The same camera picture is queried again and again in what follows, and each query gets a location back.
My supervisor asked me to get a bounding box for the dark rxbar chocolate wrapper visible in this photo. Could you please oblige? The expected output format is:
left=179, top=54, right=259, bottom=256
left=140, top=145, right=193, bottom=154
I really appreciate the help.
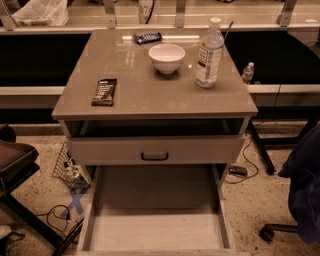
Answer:
left=91, top=79, right=117, bottom=106

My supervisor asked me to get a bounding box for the grey drawer cabinet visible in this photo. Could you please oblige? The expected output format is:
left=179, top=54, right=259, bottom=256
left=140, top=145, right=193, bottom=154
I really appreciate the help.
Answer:
left=51, top=28, right=259, bottom=256

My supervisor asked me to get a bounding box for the closed top drawer front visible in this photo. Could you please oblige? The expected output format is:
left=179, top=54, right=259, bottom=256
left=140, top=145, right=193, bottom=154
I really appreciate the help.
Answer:
left=66, top=135, right=244, bottom=165

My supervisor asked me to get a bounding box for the open middle drawer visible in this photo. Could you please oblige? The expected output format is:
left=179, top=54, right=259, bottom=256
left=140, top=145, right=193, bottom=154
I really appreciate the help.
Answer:
left=77, top=165, right=237, bottom=256

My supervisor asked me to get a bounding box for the white ceramic bowl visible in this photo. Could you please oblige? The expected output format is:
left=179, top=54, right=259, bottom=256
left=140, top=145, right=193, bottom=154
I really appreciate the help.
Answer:
left=148, top=44, right=185, bottom=74

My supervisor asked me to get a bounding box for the black power adapter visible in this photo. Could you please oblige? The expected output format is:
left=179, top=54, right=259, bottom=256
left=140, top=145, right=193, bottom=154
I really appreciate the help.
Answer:
left=229, top=166, right=247, bottom=177

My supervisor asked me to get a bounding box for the blue candy bar wrapper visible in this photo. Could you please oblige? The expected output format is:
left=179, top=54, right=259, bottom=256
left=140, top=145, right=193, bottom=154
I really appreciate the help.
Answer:
left=134, top=32, right=162, bottom=45

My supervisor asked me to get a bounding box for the clear plastic water bottle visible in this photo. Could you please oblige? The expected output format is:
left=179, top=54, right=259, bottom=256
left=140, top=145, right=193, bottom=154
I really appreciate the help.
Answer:
left=196, top=17, right=224, bottom=88

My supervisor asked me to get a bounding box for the small water bottle background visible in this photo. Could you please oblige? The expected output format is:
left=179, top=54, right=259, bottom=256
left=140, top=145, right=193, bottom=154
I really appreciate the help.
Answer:
left=241, top=62, right=254, bottom=84

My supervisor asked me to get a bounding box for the white plastic bag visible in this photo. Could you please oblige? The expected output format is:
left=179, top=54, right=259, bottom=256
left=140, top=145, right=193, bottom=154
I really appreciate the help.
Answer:
left=12, top=0, right=68, bottom=26

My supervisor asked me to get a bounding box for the wire basket with items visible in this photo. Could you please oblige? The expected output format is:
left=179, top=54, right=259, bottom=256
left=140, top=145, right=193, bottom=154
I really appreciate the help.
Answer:
left=52, top=144, right=90, bottom=189

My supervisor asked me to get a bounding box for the black cable on floor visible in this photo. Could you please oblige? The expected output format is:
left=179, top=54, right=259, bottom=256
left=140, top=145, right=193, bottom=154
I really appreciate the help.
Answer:
left=35, top=204, right=73, bottom=238

